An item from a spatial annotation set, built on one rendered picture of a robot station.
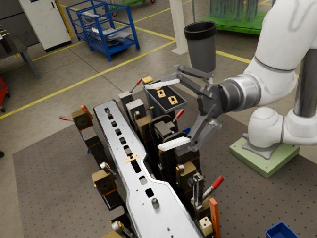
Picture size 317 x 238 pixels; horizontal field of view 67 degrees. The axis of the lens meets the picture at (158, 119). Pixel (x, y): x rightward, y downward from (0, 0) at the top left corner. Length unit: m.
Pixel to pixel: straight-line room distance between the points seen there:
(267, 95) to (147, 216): 0.70
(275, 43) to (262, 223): 0.99
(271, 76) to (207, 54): 3.36
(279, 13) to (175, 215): 0.81
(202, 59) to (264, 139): 2.67
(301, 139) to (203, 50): 2.71
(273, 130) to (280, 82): 0.83
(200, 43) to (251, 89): 3.29
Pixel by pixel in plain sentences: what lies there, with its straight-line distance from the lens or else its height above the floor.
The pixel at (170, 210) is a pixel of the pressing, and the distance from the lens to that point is 1.08.
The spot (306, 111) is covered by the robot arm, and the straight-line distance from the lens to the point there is 1.40.
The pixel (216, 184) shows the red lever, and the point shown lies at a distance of 0.97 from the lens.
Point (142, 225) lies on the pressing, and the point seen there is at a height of 1.00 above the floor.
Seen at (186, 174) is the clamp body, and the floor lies 1.07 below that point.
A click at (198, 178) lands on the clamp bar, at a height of 1.21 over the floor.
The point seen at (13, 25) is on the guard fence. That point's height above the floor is 0.82.
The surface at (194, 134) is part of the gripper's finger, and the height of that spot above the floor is 1.54.
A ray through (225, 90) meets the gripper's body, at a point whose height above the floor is 1.60.
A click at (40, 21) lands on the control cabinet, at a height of 0.81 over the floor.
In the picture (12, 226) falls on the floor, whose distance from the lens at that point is 2.93.
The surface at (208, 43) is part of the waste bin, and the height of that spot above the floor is 0.50.
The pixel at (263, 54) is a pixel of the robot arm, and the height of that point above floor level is 1.65.
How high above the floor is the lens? 1.91
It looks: 36 degrees down
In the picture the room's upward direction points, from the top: 14 degrees counter-clockwise
